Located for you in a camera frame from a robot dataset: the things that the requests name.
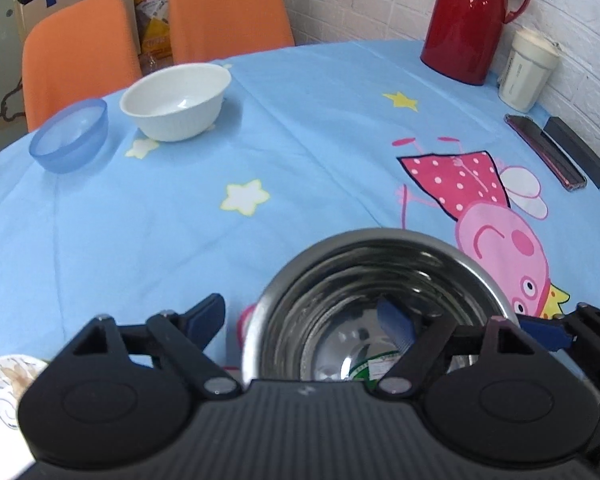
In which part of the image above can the black rectangular box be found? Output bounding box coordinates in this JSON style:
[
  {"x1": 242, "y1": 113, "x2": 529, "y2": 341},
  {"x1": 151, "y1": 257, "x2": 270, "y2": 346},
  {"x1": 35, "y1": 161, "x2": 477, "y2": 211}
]
[{"x1": 540, "y1": 116, "x2": 600, "y2": 190}]

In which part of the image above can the orange chair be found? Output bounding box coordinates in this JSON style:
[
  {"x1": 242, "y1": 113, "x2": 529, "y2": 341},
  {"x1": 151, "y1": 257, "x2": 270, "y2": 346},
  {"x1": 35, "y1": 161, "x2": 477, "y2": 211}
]
[
  {"x1": 168, "y1": 0, "x2": 296, "y2": 66},
  {"x1": 22, "y1": 0, "x2": 142, "y2": 132}
]

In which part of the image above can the blue printed tablecloth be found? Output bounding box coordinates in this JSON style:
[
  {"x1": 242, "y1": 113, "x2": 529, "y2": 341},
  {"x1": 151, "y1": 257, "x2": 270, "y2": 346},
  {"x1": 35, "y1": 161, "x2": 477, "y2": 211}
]
[{"x1": 0, "y1": 39, "x2": 600, "y2": 386}]

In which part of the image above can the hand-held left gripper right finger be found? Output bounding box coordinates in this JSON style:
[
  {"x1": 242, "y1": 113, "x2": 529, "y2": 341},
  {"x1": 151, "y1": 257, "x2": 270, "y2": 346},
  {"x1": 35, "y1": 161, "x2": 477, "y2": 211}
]
[{"x1": 377, "y1": 297, "x2": 547, "y2": 397}]

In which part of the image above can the white plate with flower print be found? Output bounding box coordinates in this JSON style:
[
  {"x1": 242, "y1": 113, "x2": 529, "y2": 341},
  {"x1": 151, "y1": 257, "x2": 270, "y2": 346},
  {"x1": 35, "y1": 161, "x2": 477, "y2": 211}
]
[{"x1": 0, "y1": 354, "x2": 49, "y2": 480}]

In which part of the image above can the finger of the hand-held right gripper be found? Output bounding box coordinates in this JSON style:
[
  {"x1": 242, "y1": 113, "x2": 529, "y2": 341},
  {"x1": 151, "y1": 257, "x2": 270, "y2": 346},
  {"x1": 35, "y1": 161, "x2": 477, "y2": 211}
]
[{"x1": 519, "y1": 304, "x2": 597, "y2": 353}]

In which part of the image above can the smartphone in pink case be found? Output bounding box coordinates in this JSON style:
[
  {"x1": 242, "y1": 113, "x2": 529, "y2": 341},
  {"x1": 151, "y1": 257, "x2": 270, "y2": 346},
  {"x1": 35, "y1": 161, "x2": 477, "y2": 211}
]
[{"x1": 503, "y1": 113, "x2": 588, "y2": 192}]

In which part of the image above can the cream lidded cup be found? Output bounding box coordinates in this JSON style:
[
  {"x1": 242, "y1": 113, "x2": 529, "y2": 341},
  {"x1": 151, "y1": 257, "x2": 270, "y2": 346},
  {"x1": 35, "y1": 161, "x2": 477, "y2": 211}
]
[{"x1": 498, "y1": 27, "x2": 561, "y2": 114}]

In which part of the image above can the blue translucent plastic bowl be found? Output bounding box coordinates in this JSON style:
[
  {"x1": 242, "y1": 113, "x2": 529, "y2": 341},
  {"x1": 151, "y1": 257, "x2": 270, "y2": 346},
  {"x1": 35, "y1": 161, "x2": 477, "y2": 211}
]
[{"x1": 28, "y1": 98, "x2": 110, "y2": 175}]

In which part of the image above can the brown cardboard box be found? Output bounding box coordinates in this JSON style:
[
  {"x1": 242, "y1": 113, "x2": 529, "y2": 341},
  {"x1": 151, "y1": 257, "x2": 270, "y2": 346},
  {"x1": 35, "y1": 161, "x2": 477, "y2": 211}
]
[{"x1": 12, "y1": 0, "x2": 147, "y2": 58}]

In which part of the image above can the yellow snack packet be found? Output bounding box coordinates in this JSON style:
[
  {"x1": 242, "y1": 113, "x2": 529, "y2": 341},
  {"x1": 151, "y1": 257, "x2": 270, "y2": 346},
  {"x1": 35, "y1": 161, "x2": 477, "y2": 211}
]
[{"x1": 130, "y1": 0, "x2": 177, "y2": 62}]

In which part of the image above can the stainless steel bowl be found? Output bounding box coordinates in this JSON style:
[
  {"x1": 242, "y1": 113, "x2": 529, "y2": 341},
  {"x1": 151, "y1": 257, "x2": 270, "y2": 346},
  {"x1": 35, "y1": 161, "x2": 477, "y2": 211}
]
[{"x1": 240, "y1": 227, "x2": 524, "y2": 387}]

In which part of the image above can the red thermos jug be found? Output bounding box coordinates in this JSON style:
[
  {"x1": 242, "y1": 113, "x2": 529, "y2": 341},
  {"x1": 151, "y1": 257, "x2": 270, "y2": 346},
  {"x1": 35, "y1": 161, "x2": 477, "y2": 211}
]
[{"x1": 419, "y1": 0, "x2": 535, "y2": 87}]

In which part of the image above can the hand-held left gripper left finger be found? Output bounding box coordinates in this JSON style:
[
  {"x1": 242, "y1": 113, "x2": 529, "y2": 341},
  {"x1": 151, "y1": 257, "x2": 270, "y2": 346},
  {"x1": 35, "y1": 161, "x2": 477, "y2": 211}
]
[{"x1": 70, "y1": 293, "x2": 242, "y2": 401}]

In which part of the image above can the white ceramic bowl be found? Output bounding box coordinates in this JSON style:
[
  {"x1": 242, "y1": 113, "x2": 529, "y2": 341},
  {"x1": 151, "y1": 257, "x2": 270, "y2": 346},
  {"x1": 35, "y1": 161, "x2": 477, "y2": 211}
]
[{"x1": 119, "y1": 62, "x2": 232, "y2": 142}]

